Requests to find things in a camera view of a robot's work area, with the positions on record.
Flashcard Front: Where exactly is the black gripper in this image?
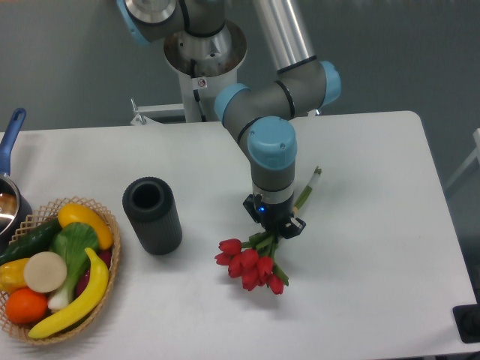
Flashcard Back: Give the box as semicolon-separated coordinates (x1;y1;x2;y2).
243;194;306;239

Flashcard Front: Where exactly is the red tulip bouquet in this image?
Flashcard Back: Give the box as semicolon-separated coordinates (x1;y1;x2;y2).
214;167;322;295

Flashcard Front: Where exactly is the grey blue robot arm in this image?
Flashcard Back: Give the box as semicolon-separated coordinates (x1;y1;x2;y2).
117;1;341;239

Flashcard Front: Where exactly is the dark grey ribbed vase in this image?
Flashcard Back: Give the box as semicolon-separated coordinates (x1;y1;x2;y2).
122;177;182;255

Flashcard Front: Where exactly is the dark red vegetable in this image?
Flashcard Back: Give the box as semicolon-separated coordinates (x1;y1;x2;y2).
75;249;112;298

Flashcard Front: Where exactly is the green bok choy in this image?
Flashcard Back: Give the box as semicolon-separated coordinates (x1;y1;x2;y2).
48;222;99;312

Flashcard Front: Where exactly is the yellow banana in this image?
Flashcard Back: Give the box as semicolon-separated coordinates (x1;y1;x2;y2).
28;247;110;340

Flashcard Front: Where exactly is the black device at edge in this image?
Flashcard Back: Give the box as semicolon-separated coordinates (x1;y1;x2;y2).
452;304;479;344

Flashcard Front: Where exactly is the woven wicker basket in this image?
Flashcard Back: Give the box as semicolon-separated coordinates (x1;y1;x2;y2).
1;196;121;346

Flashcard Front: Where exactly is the beige round disc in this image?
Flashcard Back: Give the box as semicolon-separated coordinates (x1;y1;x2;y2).
23;251;68;293

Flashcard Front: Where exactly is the green cucumber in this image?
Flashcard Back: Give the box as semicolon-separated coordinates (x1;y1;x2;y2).
1;218;62;265

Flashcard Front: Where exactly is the orange fruit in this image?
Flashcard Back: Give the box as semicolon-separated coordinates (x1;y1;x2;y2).
5;287;47;324

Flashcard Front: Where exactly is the yellow bell pepper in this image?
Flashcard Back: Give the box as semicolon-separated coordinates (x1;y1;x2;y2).
1;258;29;293

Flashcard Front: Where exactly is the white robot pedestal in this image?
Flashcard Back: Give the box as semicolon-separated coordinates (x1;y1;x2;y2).
129;19;248;127

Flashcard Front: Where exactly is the white frame at right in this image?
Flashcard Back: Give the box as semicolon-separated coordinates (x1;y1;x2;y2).
444;128;479;198

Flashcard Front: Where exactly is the blue handled saucepan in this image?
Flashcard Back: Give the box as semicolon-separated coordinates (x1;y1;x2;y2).
1;108;32;253

